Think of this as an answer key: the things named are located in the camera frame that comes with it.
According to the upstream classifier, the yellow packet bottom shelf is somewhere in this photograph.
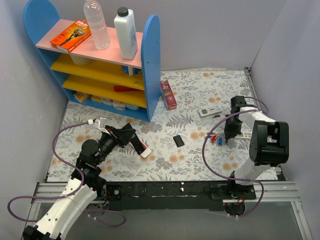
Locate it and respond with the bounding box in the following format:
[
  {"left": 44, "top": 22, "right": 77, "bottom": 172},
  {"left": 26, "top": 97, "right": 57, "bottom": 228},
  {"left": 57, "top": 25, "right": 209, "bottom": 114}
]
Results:
[{"left": 73, "top": 91, "right": 92, "bottom": 103}]

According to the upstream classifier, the white bottle black cap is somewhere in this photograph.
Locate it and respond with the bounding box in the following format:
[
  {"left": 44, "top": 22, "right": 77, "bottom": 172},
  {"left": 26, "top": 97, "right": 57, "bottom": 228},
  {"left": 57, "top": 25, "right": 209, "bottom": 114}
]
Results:
[{"left": 113, "top": 7, "right": 138, "bottom": 60}]

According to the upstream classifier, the white remote with coloured buttons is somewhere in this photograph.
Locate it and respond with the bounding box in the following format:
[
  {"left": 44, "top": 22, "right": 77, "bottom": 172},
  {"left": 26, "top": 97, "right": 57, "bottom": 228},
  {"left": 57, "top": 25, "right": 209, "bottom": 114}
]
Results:
[{"left": 234, "top": 132, "right": 252, "bottom": 140}]

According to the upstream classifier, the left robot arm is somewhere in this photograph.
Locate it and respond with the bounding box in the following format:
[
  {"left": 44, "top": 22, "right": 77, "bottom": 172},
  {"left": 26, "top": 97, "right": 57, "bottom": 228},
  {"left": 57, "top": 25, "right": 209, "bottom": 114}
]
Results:
[{"left": 22, "top": 125, "right": 136, "bottom": 240}]

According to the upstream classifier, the beige cup under shelf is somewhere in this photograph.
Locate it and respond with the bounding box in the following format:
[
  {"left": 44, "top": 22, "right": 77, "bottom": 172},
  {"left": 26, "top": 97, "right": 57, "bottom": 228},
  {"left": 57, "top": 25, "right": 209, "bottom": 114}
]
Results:
[{"left": 70, "top": 55, "right": 94, "bottom": 66}]

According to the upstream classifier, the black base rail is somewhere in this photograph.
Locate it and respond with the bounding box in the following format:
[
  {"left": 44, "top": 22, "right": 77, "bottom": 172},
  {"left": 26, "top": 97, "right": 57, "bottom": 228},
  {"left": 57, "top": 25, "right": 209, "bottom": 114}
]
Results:
[{"left": 96, "top": 181, "right": 243, "bottom": 211}]

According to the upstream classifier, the black remote control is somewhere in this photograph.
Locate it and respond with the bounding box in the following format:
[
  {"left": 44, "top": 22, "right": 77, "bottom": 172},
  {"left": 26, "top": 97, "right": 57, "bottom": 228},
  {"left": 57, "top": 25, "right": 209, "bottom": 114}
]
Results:
[{"left": 129, "top": 134, "right": 147, "bottom": 155}]

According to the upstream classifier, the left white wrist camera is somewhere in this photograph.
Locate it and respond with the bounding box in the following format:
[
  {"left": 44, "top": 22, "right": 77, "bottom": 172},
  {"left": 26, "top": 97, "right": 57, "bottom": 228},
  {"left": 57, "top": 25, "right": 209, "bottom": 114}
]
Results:
[{"left": 87, "top": 117, "right": 107, "bottom": 133}]

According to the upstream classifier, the red and white remote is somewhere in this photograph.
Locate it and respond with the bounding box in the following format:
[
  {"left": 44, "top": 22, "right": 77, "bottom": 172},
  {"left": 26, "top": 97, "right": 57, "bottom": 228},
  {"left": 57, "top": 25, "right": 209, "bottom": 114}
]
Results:
[{"left": 139, "top": 147, "right": 152, "bottom": 159}]

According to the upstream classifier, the white packets bottom shelf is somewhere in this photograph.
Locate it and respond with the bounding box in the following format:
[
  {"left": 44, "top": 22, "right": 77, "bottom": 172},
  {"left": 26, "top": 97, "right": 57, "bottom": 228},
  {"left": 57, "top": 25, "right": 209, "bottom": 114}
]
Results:
[{"left": 91, "top": 95, "right": 140, "bottom": 111}]

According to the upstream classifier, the red toothpaste box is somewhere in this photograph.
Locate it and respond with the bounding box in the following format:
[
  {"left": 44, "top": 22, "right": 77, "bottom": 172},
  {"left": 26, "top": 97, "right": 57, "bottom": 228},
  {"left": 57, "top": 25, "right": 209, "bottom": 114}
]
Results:
[{"left": 160, "top": 79, "right": 177, "bottom": 110}]

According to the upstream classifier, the white air conditioner remote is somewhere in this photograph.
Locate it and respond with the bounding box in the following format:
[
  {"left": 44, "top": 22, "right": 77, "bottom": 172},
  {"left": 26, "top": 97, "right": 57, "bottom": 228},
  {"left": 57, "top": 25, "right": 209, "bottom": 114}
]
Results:
[{"left": 198, "top": 105, "right": 223, "bottom": 118}]

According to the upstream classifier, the orange razor box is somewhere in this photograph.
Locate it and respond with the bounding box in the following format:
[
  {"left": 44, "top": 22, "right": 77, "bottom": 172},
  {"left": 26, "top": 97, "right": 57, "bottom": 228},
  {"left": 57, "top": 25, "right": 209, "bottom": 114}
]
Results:
[{"left": 50, "top": 19, "right": 91, "bottom": 53}]

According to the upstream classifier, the black battery cover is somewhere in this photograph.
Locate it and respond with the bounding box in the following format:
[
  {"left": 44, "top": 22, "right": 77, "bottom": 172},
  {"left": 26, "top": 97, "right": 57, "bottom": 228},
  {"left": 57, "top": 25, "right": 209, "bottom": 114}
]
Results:
[{"left": 173, "top": 135, "right": 185, "bottom": 148}]

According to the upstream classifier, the floral table mat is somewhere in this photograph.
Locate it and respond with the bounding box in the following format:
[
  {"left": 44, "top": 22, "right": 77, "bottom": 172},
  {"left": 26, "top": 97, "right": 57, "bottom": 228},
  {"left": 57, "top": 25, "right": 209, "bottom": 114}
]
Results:
[{"left": 47, "top": 70, "right": 252, "bottom": 182}]

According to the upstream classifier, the blue wooden shelf unit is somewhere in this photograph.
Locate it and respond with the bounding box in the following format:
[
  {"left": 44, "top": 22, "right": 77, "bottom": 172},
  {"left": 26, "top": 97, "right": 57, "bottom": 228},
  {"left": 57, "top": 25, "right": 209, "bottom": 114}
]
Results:
[{"left": 23, "top": 0, "right": 161, "bottom": 121}]

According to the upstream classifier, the clear plastic water bottle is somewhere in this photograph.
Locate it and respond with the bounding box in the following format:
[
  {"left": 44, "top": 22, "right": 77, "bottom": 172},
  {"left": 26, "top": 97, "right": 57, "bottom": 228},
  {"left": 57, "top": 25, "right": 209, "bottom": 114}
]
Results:
[{"left": 83, "top": 0, "right": 111, "bottom": 50}]

